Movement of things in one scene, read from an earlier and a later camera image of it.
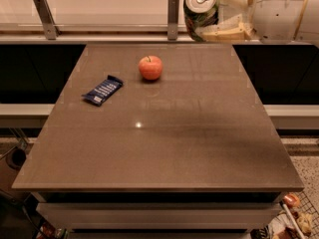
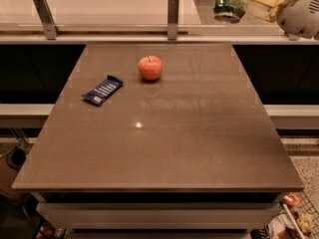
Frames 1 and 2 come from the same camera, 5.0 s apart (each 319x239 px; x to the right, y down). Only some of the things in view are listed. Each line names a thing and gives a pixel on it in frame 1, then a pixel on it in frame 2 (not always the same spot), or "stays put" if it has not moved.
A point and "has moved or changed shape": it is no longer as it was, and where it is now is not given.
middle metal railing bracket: (172, 17) stays put
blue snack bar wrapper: (104, 91) stays put
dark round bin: (16, 158) stays put
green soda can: (200, 8) has moved or changed shape
